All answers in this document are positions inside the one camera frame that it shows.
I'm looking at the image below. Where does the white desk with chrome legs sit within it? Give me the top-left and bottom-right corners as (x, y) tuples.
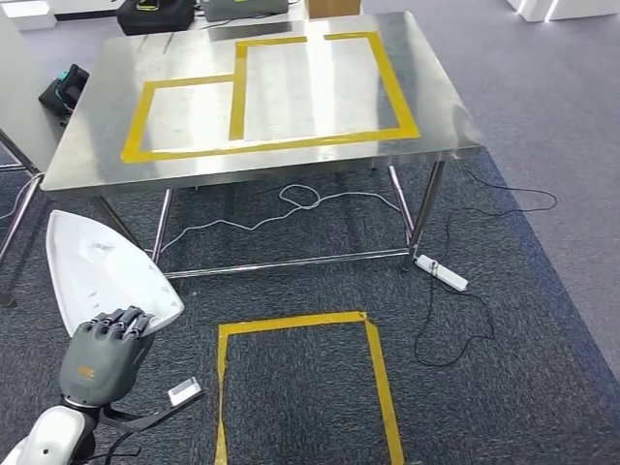
(0, 13), (66, 309)

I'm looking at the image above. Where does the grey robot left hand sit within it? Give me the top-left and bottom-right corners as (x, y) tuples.
(59, 306), (156, 410)

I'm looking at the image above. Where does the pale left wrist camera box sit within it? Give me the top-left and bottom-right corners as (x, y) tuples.
(167, 376), (203, 408)

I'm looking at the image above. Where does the stainless steel workbench table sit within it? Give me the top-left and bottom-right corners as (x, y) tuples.
(39, 10), (485, 281)

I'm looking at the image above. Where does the black and teal backpack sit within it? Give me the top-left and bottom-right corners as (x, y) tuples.
(38, 62), (91, 119)

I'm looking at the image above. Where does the black carry bag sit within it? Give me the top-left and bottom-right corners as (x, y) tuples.
(115, 0), (196, 37)

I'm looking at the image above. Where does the white cable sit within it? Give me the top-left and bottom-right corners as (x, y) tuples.
(158, 183), (404, 257)

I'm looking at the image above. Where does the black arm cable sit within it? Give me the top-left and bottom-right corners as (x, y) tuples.
(72, 428), (139, 465)

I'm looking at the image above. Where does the white display plinth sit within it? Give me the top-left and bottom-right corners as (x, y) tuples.
(0, 0), (126, 33)
(505, 0), (620, 23)

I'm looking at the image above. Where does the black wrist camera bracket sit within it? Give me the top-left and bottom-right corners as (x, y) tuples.
(98, 387), (205, 433)

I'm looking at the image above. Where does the white power strip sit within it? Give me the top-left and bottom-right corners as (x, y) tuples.
(414, 253), (470, 294)

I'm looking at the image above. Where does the yellow floor tape square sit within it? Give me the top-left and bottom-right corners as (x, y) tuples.
(213, 310), (406, 465)

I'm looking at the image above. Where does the yellow tape double frame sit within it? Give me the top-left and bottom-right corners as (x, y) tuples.
(119, 30), (421, 166)

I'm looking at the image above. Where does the white plastic shell part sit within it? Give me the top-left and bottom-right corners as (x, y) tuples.
(45, 208), (186, 339)

